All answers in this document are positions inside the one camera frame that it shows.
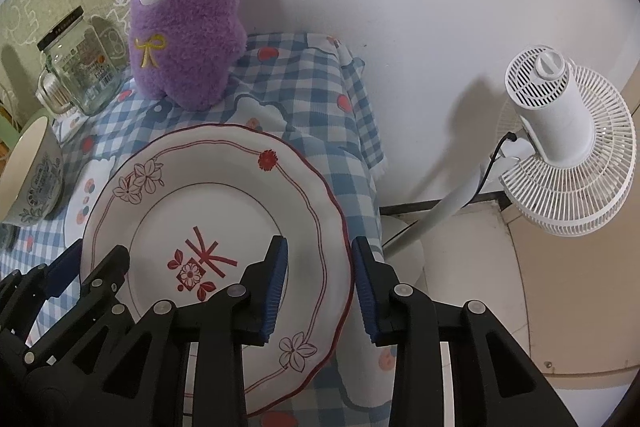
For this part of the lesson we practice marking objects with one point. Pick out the blue checkered cartoon tablecloth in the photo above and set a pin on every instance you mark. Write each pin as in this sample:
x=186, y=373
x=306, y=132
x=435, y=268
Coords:
x=310, y=107

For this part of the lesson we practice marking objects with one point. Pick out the glass jar with dark lid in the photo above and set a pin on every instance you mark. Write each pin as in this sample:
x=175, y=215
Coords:
x=85, y=67

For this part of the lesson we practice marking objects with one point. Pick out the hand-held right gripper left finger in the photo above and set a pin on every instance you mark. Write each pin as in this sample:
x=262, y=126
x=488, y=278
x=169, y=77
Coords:
x=277, y=297

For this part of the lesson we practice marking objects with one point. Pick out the clear cotton swab box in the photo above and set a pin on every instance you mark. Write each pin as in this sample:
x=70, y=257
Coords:
x=50, y=94

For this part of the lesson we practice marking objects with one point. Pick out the white standing fan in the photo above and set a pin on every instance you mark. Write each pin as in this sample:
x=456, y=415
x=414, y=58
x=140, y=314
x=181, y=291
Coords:
x=555, y=122

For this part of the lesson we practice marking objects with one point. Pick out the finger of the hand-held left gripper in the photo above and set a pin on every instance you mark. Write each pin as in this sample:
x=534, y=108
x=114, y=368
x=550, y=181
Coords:
x=65, y=269
x=107, y=272

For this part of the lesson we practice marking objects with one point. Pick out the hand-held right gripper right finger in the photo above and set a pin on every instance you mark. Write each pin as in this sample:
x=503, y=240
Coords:
x=364, y=297

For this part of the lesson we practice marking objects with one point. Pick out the purple plush bunny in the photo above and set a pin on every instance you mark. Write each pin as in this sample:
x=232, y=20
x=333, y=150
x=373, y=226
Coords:
x=190, y=32

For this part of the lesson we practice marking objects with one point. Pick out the white plate with red pattern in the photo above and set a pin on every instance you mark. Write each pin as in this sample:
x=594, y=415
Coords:
x=200, y=207

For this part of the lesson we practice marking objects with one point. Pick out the cream bowl with blue flowers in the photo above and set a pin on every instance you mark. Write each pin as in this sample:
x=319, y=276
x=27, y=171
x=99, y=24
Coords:
x=30, y=187

